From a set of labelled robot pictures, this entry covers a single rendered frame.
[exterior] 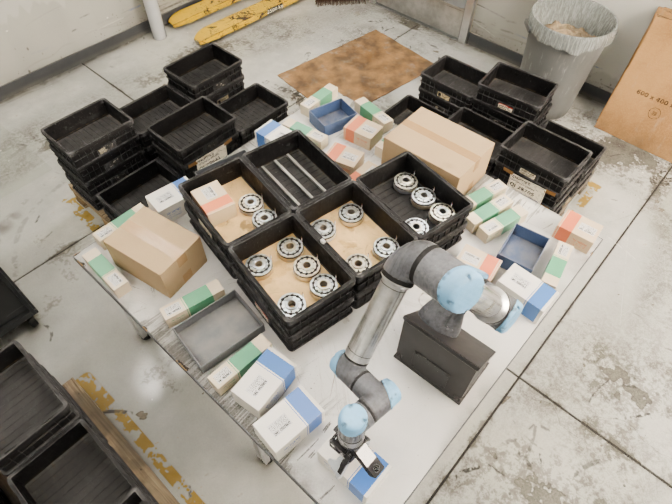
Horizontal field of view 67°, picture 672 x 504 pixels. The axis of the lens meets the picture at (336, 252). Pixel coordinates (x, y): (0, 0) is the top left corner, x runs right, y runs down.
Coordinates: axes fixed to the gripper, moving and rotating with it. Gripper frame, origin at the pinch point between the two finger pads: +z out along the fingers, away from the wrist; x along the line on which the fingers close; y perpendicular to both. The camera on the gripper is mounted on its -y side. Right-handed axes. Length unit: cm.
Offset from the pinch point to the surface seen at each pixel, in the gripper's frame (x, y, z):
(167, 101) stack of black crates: -96, 239, 37
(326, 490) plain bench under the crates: 10.8, 1.7, 6.3
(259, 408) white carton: 8.8, 33.0, -2.9
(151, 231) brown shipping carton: -10, 114, -10
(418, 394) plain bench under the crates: -33.6, -1.0, 6.3
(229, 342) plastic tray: -2, 63, 5
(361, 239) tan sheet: -65, 52, -7
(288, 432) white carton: 7.9, 20.6, -2.9
